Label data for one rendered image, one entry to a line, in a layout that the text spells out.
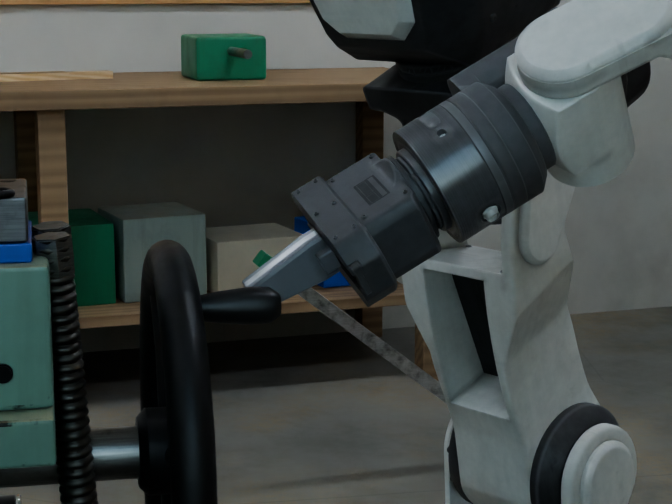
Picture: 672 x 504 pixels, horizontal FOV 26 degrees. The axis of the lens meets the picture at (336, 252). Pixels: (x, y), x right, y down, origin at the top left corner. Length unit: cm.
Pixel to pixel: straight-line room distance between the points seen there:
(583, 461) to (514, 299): 20
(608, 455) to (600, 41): 66
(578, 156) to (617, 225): 404
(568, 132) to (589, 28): 7
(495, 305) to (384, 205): 49
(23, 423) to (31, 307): 7
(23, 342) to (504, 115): 34
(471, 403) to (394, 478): 185
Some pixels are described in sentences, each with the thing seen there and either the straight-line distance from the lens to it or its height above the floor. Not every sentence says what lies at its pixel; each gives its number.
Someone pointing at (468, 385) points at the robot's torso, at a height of 70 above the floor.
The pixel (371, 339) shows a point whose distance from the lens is 329.
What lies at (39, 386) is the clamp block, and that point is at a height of 89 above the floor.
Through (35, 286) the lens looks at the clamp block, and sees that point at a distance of 89.
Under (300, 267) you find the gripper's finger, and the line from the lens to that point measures 97.
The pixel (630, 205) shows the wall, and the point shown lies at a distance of 505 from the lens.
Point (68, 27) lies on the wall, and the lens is 439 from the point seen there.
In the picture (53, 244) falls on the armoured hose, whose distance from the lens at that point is 92.
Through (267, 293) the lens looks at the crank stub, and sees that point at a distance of 95.
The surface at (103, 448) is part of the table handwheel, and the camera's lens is 100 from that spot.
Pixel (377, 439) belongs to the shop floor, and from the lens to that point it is 365.
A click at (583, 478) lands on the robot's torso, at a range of 152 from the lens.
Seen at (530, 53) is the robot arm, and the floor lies 108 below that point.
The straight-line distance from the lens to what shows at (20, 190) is 92.
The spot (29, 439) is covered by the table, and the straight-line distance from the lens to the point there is 90.
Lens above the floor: 113
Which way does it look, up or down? 11 degrees down
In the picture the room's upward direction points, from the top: straight up
